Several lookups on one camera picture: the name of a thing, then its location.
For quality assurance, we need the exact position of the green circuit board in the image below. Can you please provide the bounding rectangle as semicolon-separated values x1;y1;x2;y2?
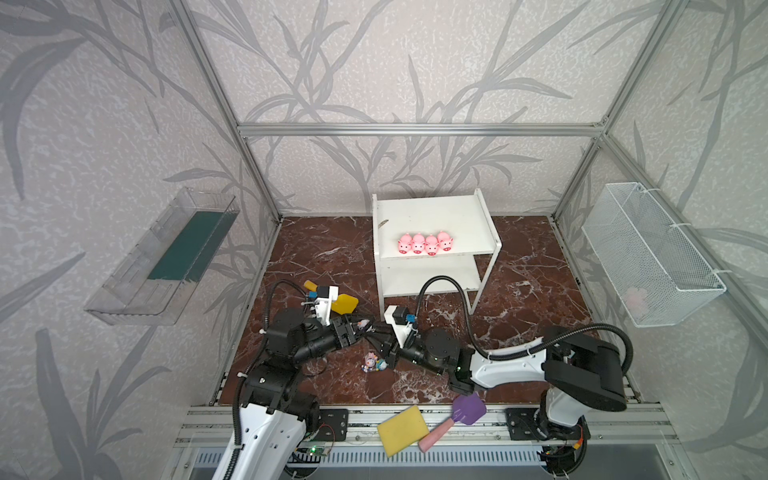
292;444;333;463

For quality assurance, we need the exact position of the purple pink toy shovel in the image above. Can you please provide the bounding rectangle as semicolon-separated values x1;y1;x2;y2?
418;393;487;453

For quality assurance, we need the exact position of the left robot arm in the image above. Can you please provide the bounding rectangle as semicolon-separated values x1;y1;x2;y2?
214;279;376;479

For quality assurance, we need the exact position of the clear plastic wall bin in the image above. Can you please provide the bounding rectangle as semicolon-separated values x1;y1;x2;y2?
84;187;240;326

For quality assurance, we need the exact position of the yellow toy shovel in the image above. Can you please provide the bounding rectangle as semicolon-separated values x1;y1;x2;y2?
332;292;359;315

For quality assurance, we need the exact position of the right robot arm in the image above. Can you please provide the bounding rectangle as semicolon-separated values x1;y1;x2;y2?
361;306;634;429

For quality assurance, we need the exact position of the white two-tier shelf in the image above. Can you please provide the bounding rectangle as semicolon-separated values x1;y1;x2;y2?
372;189;502;312

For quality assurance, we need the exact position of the pink hooded Doraemon figure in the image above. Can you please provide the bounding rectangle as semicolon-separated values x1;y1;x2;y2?
362;352;380;373

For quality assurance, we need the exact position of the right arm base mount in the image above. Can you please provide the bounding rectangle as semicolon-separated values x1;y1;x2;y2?
504;407;591;443

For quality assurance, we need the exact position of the yellow sponge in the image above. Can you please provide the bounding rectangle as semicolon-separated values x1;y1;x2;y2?
377;405;429;457

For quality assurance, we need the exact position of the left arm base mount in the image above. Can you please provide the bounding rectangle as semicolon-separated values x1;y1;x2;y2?
304;408;350;442

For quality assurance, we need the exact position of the white wire mesh basket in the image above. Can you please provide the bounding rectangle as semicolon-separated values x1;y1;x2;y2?
582;182;727;328

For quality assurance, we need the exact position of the pink toy in basket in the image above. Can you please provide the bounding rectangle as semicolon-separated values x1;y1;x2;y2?
623;287;650;319

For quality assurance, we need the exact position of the pink pig toy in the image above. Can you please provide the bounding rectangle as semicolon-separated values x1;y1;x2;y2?
437;231;454;252
397;234;413;255
411;234;426;254
424;235;440;256

